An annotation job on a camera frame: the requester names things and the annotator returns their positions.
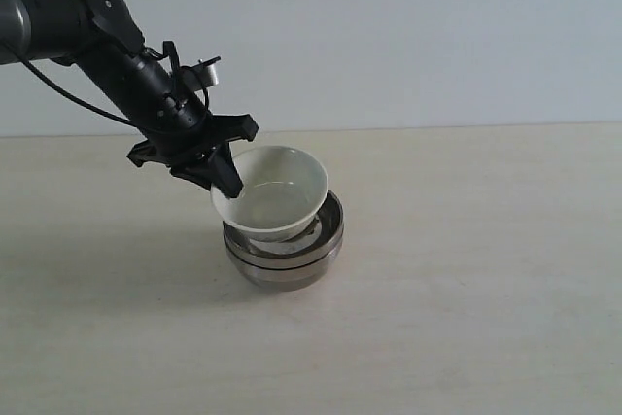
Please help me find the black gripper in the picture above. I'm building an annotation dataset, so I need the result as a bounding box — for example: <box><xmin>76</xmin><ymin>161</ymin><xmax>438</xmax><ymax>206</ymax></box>
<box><xmin>77</xmin><ymin>54</ymin><xmax>257</xmax><ymax>199</ymax></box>

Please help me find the white ceramic bowl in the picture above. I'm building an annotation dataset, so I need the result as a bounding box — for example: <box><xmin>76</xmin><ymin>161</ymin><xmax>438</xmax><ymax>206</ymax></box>
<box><xmin>211</xmin><ymin>145</ymin><xmax>328</xmax><ymax>242</ymax></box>

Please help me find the smooth stainless steel bowl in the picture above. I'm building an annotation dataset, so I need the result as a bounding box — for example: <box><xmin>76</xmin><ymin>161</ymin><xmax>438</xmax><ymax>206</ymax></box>
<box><xmin>224</xmin><ymin>236</ymin><xmax>343</xmax><ymax>292</ymax></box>

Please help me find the ribbed stainless steel bowl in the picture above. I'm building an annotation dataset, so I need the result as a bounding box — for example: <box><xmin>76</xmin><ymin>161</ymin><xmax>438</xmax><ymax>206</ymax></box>
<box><xmin>223</xmin><ymin>190</ymin><xmax>344</xmax><ymax>270</ymax></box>

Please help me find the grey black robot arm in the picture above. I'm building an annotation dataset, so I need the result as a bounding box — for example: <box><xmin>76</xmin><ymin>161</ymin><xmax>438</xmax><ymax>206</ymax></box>
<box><xmin>1</xmin><ymin>0</ymin><xmax>259</xmax><ymax>198</ymax></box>

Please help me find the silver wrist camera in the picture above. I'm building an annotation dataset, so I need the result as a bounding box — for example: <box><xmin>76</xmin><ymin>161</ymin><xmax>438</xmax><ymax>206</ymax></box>
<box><xmin>181</xmin><ymin>56</ymin><xmax>222</xmax><ymax>92</ymax></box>

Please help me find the black cable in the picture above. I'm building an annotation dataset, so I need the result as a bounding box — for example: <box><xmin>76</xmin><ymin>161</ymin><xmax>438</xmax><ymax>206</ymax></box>
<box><xmin>0</xmin><ymin>0</ymin><xmax>215</xmax><ymax>132</ymax></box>

